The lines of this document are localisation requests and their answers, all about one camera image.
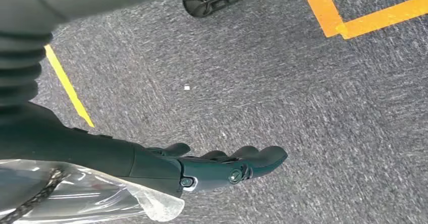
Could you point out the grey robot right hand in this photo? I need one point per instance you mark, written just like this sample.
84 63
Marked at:
100 152

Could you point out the clear plastic film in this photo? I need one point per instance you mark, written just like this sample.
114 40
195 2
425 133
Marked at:
100 199

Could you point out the yellow floor tape outline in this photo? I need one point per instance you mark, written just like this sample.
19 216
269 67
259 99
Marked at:
331 18

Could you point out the black caster wheel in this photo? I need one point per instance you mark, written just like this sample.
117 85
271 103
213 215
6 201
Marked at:
207 5

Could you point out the yellow floor tape strip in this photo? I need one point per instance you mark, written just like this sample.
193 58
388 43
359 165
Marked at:
67 83

